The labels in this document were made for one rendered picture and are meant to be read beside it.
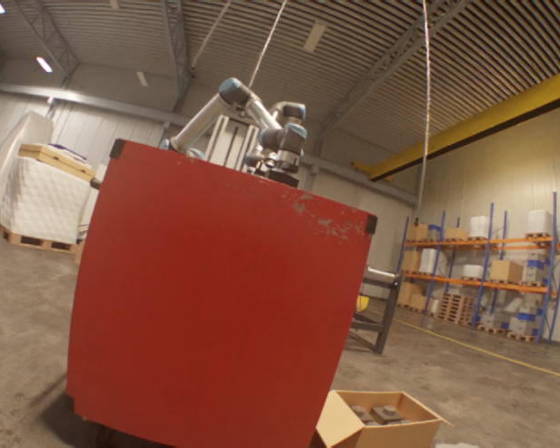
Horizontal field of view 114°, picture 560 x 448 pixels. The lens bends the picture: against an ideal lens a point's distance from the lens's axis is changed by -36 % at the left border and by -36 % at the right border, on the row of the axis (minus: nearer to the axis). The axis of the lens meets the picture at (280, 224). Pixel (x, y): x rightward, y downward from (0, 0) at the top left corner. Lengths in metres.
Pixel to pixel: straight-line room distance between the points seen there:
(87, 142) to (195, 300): 15.32
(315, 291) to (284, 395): 0.30
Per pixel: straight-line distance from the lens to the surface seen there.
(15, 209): 4.01
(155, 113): 14.41
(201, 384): 0.76
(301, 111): 2.09
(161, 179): 0.70
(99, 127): 15.89
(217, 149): 2.20
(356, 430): 1.11
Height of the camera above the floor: 0.76
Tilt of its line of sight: 7 degrees up
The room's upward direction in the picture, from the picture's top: 15 degrees clockwise
